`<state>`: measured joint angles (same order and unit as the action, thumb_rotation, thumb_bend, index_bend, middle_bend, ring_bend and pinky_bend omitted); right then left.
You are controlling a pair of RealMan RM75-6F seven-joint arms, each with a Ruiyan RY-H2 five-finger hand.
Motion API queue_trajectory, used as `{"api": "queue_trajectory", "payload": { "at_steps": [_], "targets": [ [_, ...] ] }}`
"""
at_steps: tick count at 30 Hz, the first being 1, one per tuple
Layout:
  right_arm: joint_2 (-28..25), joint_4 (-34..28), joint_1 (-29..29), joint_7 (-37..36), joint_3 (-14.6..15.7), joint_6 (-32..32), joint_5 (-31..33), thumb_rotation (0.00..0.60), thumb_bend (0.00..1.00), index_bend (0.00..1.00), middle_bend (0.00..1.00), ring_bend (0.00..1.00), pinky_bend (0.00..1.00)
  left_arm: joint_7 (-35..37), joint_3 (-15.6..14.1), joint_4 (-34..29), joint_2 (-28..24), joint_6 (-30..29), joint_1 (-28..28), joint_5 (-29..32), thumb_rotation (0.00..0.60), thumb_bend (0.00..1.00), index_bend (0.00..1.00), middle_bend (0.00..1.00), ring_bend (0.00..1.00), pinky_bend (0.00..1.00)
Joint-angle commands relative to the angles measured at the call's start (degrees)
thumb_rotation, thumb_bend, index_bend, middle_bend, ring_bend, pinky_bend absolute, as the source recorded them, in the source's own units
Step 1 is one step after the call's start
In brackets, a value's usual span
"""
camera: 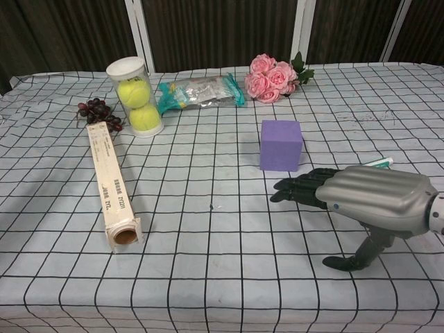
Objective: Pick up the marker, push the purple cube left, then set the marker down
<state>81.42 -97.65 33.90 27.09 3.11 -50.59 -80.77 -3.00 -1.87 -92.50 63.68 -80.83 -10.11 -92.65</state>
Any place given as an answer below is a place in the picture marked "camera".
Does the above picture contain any grey black right robot hand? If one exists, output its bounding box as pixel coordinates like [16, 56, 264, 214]
[269, 165, 438, 272]

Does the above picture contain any green marker with black cap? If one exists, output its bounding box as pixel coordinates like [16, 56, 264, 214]
[366, 157, 395, 170]

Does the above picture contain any purple foam cube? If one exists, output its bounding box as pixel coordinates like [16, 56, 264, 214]
[259, 119, 302, 173]

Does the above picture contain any checkered tablecloth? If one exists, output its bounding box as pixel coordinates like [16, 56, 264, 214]
[0, 61, 444, 333]

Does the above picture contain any pink rose bouquet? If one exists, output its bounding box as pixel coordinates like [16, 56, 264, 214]
[244, 51, 316, 103]

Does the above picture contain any silver teal snack packet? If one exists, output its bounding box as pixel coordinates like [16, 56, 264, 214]
[157, 72, 246, 115]

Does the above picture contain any yellow tennis ball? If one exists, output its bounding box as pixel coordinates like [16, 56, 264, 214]
[117, 79, 149, 109]
[128, 103, 160, 132]

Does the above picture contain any long beige cardboard box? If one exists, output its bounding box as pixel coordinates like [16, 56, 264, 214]
[86, 120, 145, 251]

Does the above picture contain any clear tennis ball tube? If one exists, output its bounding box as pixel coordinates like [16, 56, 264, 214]
[105, 58, 164, 138]

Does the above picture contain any dark purple grape bunch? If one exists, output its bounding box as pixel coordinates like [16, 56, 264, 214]
[74, 98, 123, 132]

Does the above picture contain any white partition frame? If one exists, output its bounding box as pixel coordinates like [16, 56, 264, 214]
[124, 0, 156, 73]
[289, 0, 316, 67]
[379, 0, 411, 63]

